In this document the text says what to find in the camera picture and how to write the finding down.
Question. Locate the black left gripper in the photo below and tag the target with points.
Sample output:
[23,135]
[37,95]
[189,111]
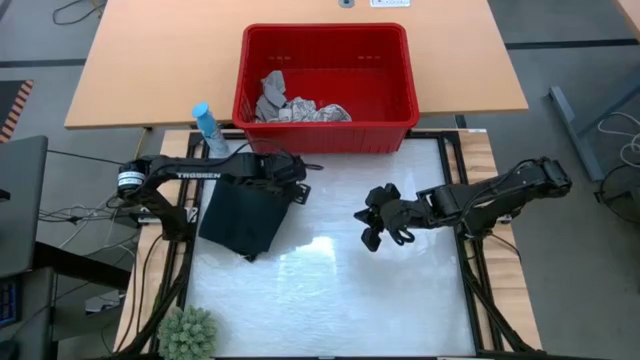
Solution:
[287,172]

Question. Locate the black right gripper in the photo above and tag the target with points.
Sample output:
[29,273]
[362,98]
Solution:
[402,212]

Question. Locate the dark blue denim jeans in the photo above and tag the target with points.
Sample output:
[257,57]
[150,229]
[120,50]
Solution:
[245,220]

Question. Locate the white patterned garment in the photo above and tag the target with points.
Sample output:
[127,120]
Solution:
[315,112]

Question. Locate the grey garment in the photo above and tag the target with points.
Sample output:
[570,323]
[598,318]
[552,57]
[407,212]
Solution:
[272,95]

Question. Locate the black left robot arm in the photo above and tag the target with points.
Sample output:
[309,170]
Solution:
[200,172]

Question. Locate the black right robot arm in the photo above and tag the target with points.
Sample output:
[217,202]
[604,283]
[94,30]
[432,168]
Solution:
[500,195]

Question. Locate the red plastic laundry bin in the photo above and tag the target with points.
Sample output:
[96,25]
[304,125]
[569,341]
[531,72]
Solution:
[325,137]

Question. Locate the blue Febreze spray bottle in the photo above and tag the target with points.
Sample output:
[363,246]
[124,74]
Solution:
[207,127]

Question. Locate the light wooden desk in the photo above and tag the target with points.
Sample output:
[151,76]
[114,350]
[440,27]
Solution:
[150,60]

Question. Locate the green artificial succulent plant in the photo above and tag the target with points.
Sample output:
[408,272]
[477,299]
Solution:
[187,334]

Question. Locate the white desk power outlet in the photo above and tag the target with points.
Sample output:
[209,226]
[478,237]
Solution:
[390,3]

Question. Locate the grey metal desk leg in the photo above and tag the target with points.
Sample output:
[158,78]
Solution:
[570,130]

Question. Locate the dark grey laptop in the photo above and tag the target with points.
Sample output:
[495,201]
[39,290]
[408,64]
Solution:
[22,210]

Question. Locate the hazard striped floor mat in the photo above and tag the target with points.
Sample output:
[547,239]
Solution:
[15,107]

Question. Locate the dark grey equipment cart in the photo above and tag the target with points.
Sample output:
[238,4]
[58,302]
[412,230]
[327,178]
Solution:
[30,310]

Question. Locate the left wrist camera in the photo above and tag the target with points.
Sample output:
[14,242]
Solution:
[303,194]

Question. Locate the black aluminium table frame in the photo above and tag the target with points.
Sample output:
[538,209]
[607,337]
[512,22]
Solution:
[470,300]

